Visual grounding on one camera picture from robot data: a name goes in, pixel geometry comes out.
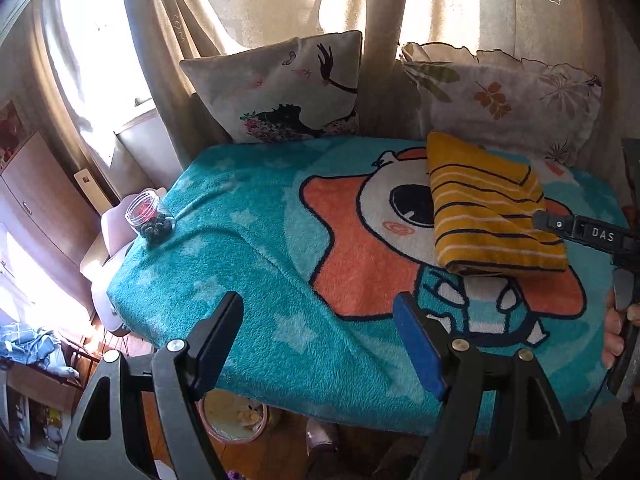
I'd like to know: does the yellow striped knit sweater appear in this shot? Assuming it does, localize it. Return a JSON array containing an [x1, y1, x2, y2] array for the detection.
[[426, 131, 568, 275]]

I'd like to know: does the person's right hand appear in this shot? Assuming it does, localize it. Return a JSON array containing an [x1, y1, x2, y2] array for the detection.
[[601, 289, 640, 370]]

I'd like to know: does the pink round bin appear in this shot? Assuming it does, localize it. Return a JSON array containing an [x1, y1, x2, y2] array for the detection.
[[196, 389, 270, 444]]

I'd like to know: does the pink shell swivel chair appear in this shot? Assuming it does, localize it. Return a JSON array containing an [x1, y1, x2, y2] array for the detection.
[[79, 188, 167, 337]]

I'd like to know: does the clear glass jar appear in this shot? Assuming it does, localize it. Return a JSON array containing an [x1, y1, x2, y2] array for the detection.
[[125, 190, 176, 245]]

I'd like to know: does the leaf print ruffled pillow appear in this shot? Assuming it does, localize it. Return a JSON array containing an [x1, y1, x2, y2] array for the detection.
[[400, 42, 603, 167]]

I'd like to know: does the teal cartoon fleece blanket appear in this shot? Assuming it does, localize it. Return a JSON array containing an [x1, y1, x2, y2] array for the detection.
[[107, 136, 612, 434]]

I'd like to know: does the blue plaid cloth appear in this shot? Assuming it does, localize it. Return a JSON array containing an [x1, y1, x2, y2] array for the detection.
[[0, 323, 79, 379]]

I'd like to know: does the light wooden chair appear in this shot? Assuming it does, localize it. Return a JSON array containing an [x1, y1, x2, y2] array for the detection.
[[74, 168, 112, 216]]

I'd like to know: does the white tv shelf unit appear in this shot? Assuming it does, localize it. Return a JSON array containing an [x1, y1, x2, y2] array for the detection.
[[1, 364, 79, 477]]

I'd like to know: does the wooden wardrobe cabinet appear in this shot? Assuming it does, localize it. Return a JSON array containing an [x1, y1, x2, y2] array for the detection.
[[1, 133, 100, 314]]

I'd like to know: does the girl print cushion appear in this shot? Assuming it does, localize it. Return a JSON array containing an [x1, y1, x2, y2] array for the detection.
[[180, 30, 362, 143]]

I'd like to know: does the red framed picture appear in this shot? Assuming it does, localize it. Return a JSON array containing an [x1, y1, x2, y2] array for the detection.
[[0, 101, 27, 168]]

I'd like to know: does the beige curtain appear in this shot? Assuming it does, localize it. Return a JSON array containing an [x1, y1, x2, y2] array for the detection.
[[29, 0, 640, 201]]

